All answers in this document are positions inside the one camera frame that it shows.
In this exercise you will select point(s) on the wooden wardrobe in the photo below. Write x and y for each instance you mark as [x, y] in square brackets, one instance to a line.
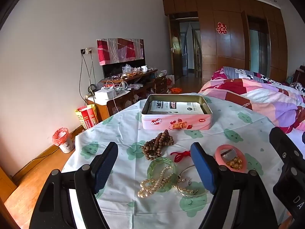
[221, 52]

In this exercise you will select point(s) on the red white patchwork cloth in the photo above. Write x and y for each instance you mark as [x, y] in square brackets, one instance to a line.
[114, 50]

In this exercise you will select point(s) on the clear plastic bag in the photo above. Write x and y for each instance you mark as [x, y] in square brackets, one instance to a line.
[127, 69]

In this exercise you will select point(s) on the wooden television cabinet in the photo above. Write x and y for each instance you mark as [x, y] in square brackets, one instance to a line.
[143, 93]

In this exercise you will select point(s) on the red paper-cut decoration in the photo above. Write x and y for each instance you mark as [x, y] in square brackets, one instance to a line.
[221, 28]

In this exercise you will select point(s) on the wall power outlet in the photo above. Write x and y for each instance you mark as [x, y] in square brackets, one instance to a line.
[86, 51]

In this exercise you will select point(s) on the white green printed tablecloth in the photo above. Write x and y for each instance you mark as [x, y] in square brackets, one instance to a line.
[119, 133]

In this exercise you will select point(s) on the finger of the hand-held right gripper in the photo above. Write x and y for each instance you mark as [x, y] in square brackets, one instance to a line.
[283, 145]

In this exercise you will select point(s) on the black television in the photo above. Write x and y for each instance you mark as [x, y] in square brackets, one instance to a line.
[114, 69]

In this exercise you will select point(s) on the dark wooden headboard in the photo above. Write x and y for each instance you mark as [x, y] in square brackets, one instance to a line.
[300, 75]

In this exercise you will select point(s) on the pink round dish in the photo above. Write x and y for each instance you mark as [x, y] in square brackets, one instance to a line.
[219, 152]

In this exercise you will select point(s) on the green jade bangle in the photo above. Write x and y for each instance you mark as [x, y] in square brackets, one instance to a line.
[152, 165]

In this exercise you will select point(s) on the pink biscuit tin box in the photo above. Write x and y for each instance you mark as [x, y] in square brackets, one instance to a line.
[162, 124]

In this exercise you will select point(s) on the gold beads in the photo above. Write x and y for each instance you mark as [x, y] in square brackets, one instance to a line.
[234, 164]

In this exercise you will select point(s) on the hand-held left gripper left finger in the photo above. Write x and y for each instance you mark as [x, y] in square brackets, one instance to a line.
[104, 168]

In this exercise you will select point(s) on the white box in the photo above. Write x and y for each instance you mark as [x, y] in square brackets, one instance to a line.
[104, 94]

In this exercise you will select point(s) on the pink patchwork quilt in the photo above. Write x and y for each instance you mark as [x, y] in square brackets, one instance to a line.
[262, 95]

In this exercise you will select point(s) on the white trash bin red liner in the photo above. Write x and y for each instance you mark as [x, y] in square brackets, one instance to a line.
[64, 143]

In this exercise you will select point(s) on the white mug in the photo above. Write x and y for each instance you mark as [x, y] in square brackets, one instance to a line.
[144, 69]

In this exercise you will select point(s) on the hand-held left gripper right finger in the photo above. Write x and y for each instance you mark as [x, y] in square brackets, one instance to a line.
[202, 169]

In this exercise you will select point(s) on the thin silver bangle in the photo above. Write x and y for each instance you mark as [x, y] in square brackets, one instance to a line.
[190, 195]

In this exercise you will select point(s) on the white red paper bag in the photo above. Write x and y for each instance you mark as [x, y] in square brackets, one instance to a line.
[170, 80]

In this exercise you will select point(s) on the red yellow carton box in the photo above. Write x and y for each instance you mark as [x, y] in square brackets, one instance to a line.
[87, 118]

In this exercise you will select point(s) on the orange cloth on floor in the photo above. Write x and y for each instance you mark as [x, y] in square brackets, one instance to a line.
[175, 90]

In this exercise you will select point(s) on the wooden door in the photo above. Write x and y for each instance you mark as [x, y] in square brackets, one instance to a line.
[176, 59]

